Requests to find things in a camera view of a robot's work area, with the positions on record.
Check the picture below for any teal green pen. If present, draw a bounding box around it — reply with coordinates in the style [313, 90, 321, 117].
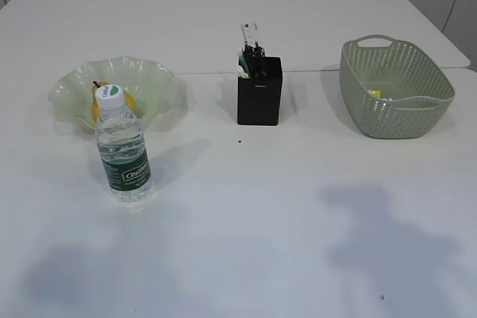
[237, 48, 247, 72]

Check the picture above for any black gel pen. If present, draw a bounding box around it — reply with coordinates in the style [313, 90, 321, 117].
[243, 44, 254, 77]
[256, 45, 267, 77]
[252, 42, 262, 77]

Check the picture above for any transparent plastic ruler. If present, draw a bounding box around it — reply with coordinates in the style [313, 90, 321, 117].
[241, 22, 263, 51]

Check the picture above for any yellow pear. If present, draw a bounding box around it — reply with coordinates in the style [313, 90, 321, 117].
[92, 81, 136, 121]

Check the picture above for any clear water bottle green label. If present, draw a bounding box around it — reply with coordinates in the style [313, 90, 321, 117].
[92, 81, 152, 203]

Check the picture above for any yellow pen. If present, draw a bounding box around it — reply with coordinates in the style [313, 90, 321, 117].
[237, 66, 250, 79]

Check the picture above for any black square pen holder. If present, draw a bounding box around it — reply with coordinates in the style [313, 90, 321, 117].
[236, 57, 283, 126]

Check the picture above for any green wavy glass plate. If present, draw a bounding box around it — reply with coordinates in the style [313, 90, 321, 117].
[48, 56, 185, 133]

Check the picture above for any green plastic woven basket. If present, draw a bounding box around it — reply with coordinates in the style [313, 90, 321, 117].
[339, 35, 455, 139]

